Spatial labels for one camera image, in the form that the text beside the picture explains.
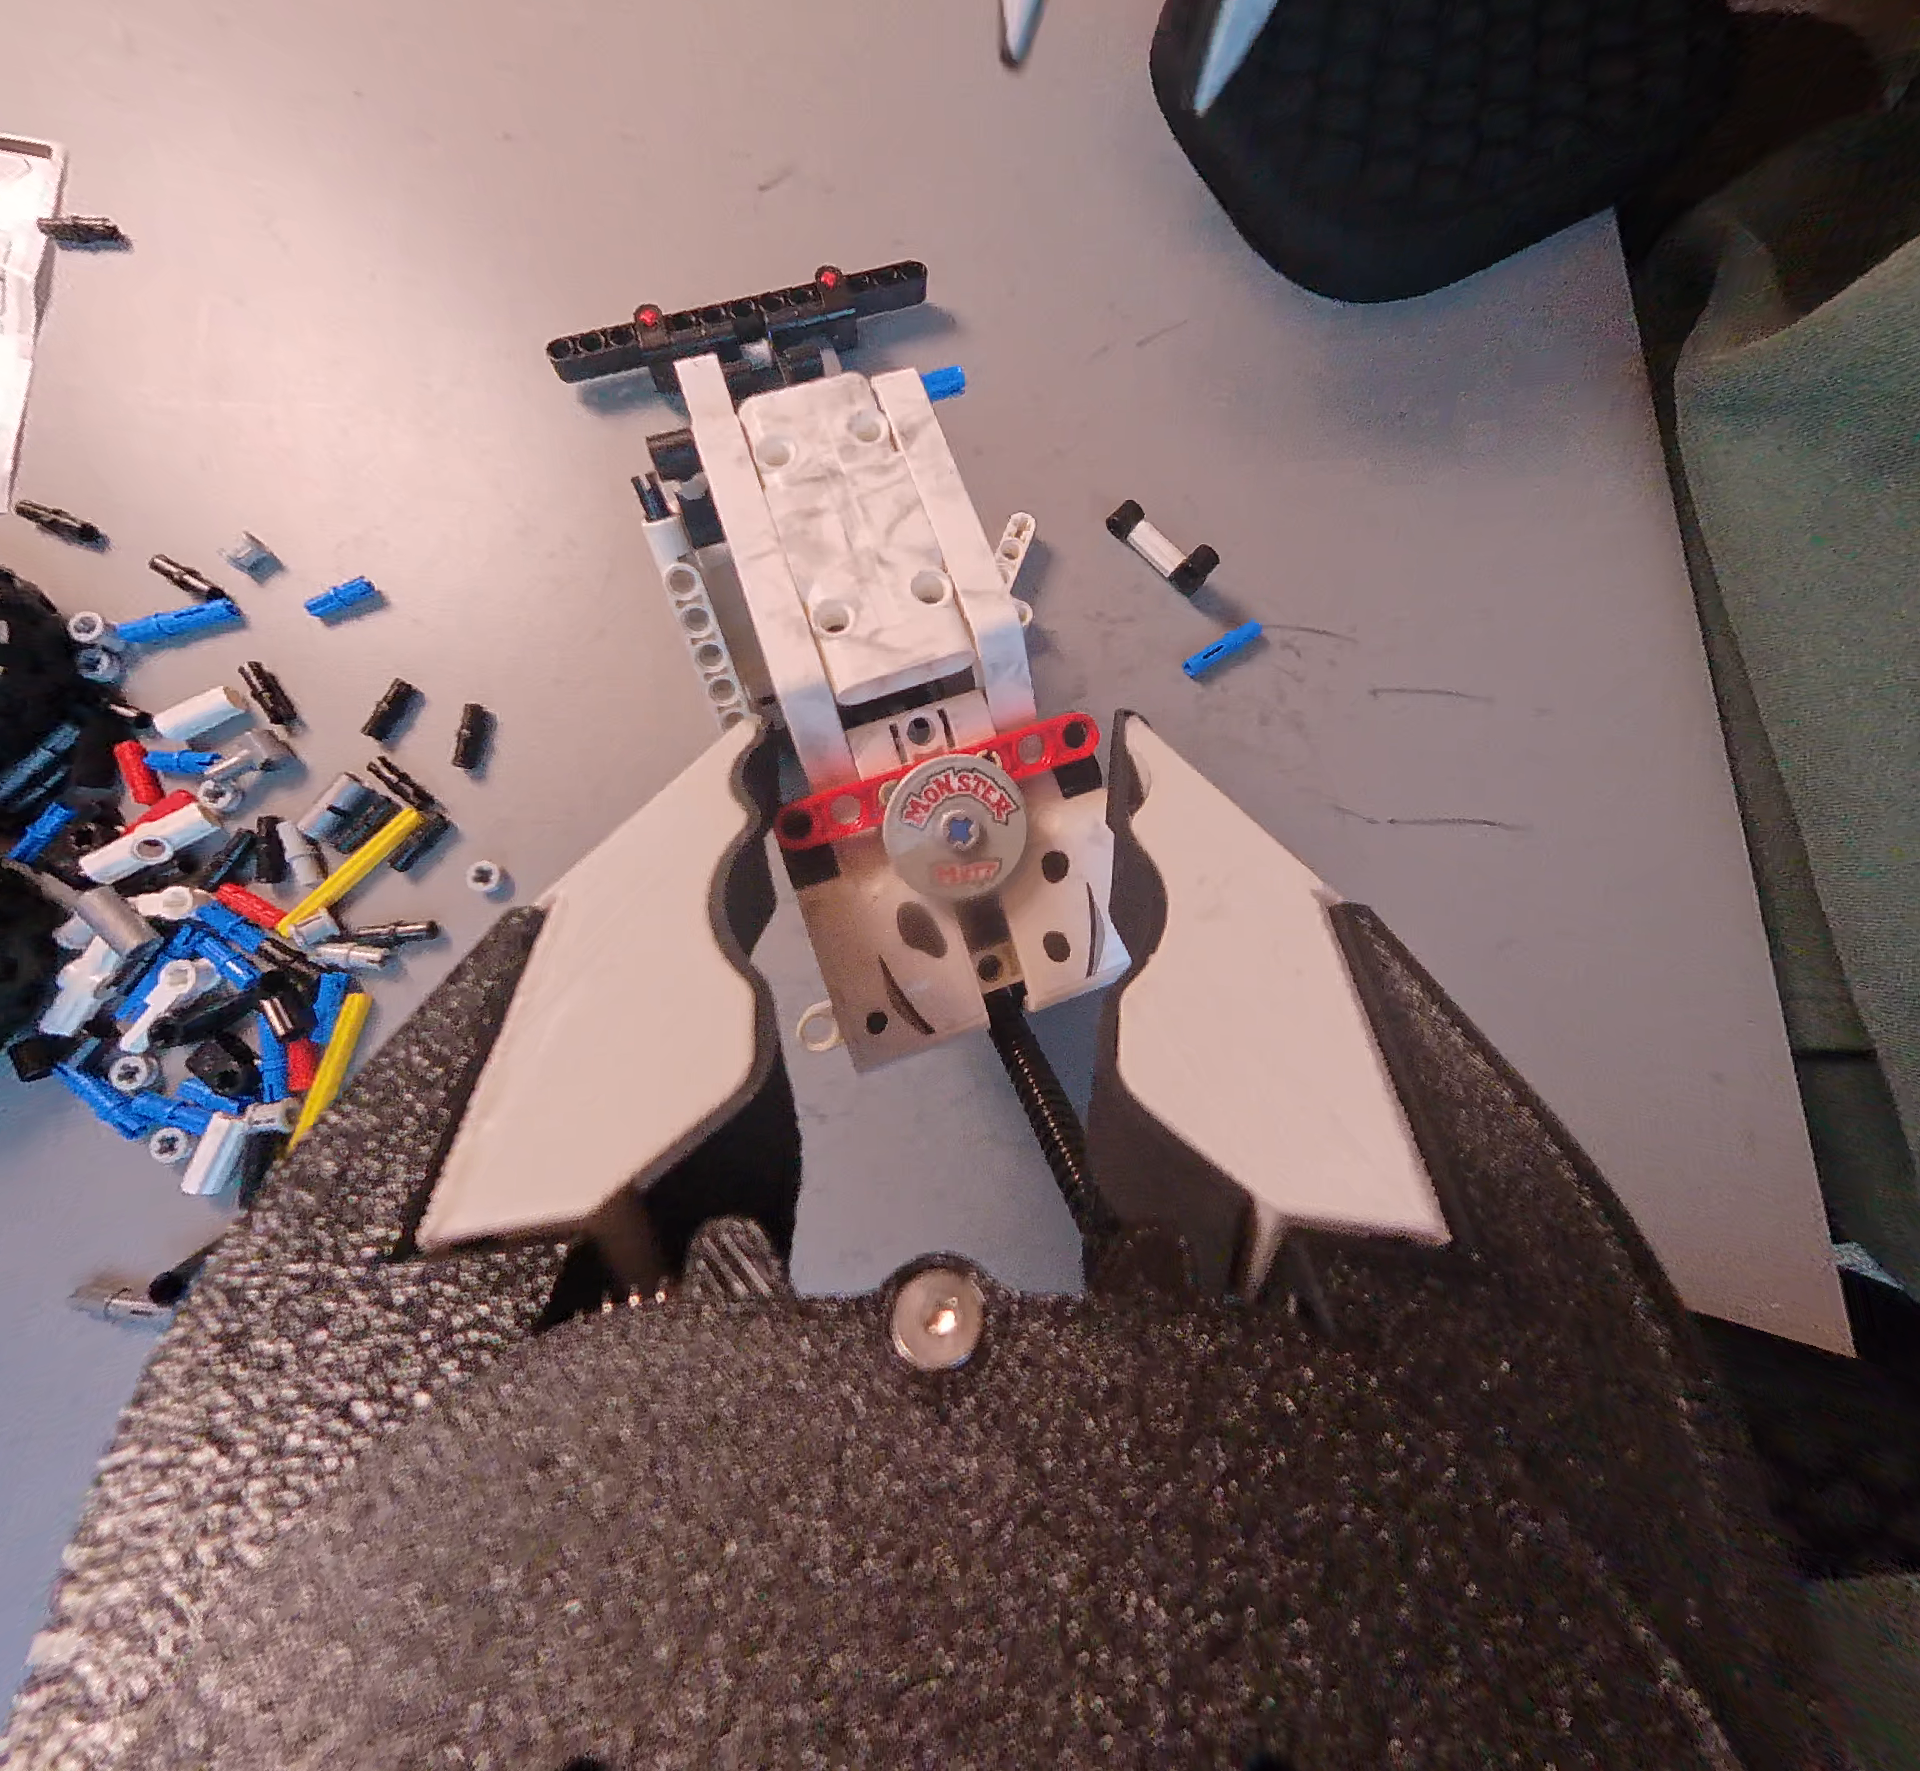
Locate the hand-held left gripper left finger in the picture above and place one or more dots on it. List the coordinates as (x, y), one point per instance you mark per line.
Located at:
(603, 1051)

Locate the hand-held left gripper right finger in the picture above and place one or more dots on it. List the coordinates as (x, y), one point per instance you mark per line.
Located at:
(1273, 1051)

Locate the white toy truck model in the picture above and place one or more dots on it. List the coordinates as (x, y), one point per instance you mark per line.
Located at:
(854, 529)

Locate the grey desk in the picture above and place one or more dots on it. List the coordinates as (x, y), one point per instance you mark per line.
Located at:
(451, 76)

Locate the blue brick pin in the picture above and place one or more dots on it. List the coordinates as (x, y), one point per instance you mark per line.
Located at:
(1220, 652)

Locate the pile of small brick parts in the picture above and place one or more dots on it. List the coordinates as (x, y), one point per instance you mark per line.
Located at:
(196, 958)

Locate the black and white axle piece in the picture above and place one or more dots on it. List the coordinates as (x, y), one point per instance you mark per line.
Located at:
(1164, 548)

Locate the black rubber toy tyre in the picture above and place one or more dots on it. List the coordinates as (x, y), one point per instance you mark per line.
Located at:
(11, 945)
(27, 659)

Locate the white sticker sheet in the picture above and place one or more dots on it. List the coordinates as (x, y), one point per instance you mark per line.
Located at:
(25, 300)

